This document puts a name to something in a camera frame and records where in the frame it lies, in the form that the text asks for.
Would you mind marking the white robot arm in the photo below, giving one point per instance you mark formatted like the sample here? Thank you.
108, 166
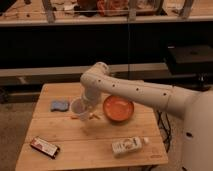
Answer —
194, 107

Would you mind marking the blue sponge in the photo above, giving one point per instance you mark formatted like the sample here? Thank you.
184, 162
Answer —
58, 105

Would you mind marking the red black snack box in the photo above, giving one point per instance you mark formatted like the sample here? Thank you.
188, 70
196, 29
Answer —
45, 147

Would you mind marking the long wooden shelf bench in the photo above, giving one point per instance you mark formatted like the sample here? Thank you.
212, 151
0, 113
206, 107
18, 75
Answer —
99, 12

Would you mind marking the black box on right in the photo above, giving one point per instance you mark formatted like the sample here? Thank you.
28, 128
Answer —
190, 59

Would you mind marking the orange ceramic bowl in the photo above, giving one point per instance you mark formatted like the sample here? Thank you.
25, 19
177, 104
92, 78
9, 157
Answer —
118, 109

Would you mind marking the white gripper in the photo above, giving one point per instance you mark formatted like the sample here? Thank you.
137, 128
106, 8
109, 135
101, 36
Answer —
81, 110

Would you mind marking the wooden slatted table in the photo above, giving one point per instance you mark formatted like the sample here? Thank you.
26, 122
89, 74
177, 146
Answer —
87, 145

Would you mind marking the white plastic bottle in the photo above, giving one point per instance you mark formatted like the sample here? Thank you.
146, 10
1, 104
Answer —
128, 145

